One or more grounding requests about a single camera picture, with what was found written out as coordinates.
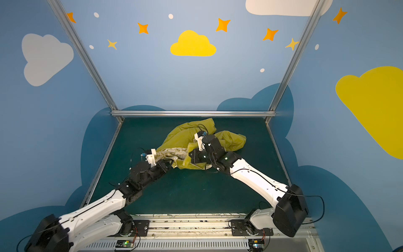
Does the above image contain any green jacket with printed lining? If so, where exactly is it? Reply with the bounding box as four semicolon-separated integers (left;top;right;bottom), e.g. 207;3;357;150
154;118;247;170

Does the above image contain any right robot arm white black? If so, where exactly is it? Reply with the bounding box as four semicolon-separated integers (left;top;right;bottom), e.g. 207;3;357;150
190;131;309;237

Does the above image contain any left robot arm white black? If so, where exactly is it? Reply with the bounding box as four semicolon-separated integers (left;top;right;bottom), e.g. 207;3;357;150
24;160;172;252

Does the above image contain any left controller board green led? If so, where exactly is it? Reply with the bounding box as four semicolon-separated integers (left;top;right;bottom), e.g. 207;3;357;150
114;240;134;251

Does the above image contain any right controller board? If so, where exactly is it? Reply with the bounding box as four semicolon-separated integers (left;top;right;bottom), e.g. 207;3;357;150
248;239;265;252

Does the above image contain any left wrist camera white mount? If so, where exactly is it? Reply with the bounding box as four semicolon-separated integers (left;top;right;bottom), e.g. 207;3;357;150
141;149;156;167

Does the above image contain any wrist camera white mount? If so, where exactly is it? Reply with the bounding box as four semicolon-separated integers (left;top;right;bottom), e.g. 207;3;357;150
194;131;207;151
141;149;156;167

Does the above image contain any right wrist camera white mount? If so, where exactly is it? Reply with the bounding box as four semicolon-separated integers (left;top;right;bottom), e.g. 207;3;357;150
194;131;207;151

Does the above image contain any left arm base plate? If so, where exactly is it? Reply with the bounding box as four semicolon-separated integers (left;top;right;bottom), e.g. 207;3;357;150
118;219;150;237

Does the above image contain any aluminium rail base frame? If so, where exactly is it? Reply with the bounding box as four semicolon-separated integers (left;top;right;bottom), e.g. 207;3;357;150
70;213;324;252

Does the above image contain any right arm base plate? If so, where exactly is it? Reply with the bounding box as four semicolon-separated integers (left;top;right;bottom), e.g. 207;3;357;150
229;219;274;237

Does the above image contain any left aluminium frame post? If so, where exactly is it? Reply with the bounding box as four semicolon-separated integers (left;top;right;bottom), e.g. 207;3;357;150
47;0;119;112

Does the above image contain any aluminium frame post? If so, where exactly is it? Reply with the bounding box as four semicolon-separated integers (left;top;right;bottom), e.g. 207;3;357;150
47;0;119;112
265;0;326;126

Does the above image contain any right aluminium frame post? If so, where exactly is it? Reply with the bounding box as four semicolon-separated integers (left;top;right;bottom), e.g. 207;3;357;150
265;0;326;126

